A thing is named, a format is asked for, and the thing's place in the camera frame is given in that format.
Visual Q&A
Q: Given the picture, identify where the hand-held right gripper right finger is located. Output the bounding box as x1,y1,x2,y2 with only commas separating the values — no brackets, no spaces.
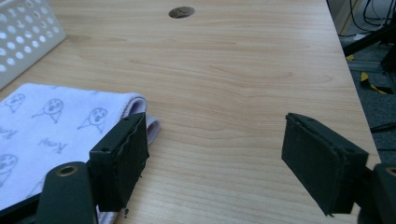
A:
281,112,370,217

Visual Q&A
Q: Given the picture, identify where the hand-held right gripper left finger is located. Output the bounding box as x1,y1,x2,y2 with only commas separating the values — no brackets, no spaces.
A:
88,112,150,213

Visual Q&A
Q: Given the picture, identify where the white printed cloth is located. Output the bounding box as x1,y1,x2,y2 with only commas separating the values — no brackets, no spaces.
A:
0,82,162,224

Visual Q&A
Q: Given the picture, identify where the yellow black floor tape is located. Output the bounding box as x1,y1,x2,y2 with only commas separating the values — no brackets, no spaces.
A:
360,71,394,96

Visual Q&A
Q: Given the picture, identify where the black stand leg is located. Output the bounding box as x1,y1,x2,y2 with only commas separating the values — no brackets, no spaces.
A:
343,21,396,58

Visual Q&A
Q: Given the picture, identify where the white perforated basket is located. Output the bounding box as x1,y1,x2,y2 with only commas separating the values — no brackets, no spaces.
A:
0,0,67,91

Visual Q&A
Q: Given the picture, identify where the black cable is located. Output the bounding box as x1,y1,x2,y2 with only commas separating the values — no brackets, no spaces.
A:
348,0,396,34

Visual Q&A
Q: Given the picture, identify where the round cable hole cover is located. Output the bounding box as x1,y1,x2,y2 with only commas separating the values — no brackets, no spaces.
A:
168,6,196,20

